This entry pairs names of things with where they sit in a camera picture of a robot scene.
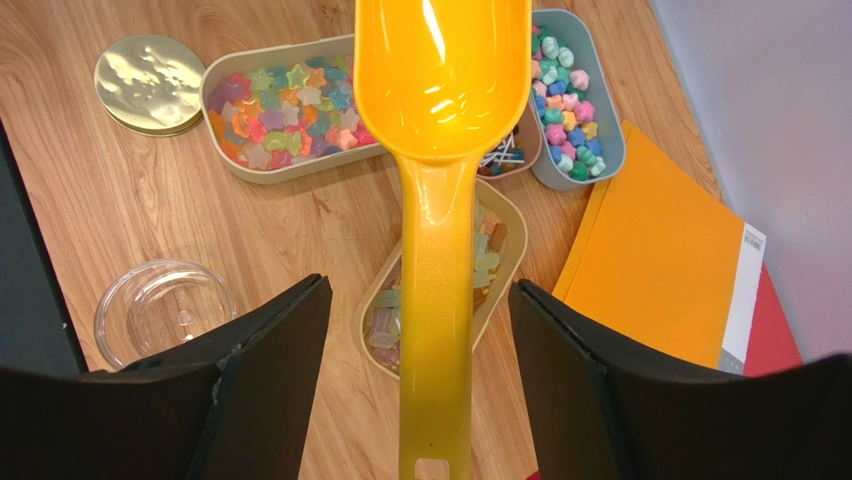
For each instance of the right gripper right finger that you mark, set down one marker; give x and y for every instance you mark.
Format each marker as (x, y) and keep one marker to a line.
(603, 406)

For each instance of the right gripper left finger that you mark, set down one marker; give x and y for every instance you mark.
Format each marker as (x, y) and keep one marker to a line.
(234, 403)

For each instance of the beige tray of star candies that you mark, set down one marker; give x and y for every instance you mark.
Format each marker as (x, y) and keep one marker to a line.
(278, 113)

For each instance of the yellow plastic scoop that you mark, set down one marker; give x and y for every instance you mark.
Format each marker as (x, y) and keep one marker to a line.
(439, 84)

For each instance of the beige tray of popsicle candies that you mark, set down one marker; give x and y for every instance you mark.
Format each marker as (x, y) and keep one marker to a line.
(500, 243)

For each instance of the grey tray of round candies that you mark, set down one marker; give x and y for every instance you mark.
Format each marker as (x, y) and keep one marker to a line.
(584, 142)

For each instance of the clear glass jar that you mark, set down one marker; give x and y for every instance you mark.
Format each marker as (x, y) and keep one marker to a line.
(159, 305)

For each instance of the orange folder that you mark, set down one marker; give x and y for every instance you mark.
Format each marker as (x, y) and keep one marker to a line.
(662, 261)

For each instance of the red folder at back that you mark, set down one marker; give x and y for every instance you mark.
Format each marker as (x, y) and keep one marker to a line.
(772, 346)

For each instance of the gold round lid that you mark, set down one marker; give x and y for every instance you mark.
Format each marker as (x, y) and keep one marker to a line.
(150, 84)

